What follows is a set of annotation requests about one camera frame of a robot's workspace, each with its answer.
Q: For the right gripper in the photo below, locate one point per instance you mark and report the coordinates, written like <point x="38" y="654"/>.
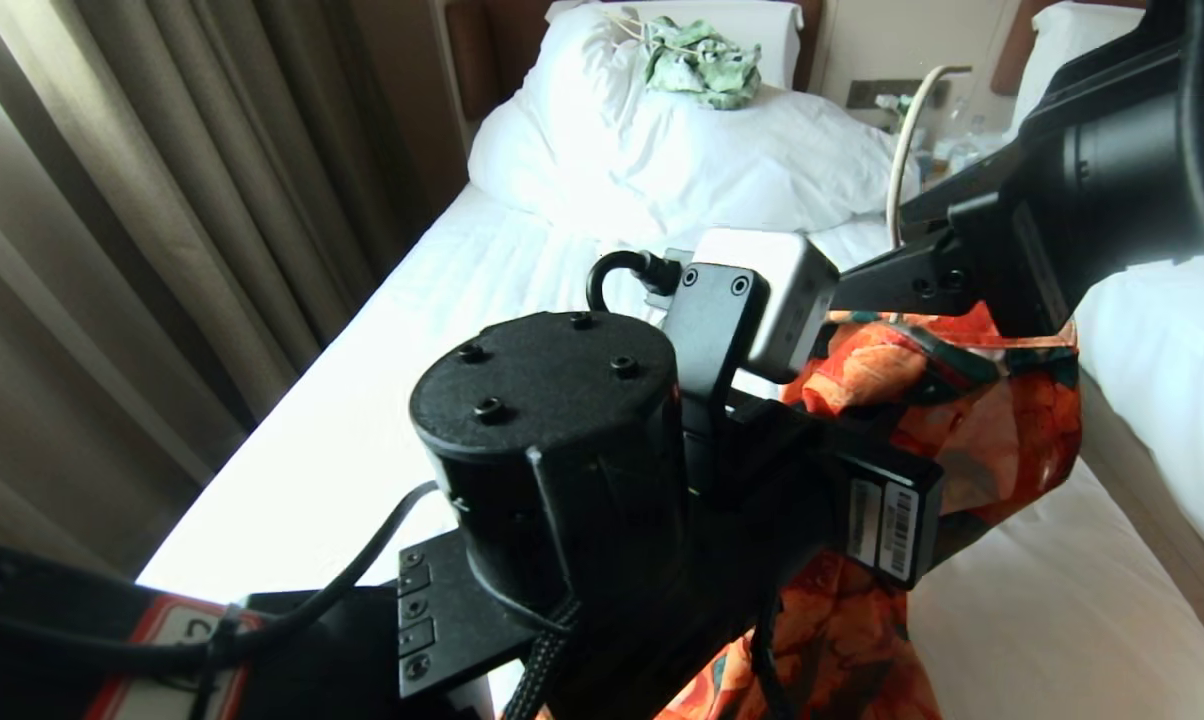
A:
<point x="1102" y="150"/>

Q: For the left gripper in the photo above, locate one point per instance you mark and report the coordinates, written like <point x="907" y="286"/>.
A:
<point x="812" y="500"/>

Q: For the orange floral shirt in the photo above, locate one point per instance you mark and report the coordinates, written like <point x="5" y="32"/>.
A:
<point x="1002" y="420"/>

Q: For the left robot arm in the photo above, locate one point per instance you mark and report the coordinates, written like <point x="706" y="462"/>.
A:
<point x="542" y="430"/>

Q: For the bed with white sheet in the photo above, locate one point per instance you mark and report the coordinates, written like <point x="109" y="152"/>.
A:
<point x="362" y="420"/>
<point x="1172" y="380"/>

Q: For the tan hanger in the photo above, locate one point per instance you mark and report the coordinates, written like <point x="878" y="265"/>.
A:
<point x="630" y="25"/>

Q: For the nightstand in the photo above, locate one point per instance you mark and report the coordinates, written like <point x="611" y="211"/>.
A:
<point x="952" y="150"/>

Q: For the white bent tube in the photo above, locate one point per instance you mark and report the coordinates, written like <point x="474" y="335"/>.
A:
<point x="902" y="160"/>

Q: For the white pillow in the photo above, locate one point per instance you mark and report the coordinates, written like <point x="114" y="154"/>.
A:
<point x="1062" y="50"/>
<point x="662" y="160"/>
<point x="762" y="30"/>

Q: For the green crumpled cloth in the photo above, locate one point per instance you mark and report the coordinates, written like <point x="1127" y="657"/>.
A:
<point x="707" y="65"/>

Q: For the beige curtain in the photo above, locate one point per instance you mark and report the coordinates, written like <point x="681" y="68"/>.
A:
<point x="142" y="220"/>

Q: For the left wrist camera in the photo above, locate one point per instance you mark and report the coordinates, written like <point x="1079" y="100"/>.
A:
<point x="762" y="290"/>

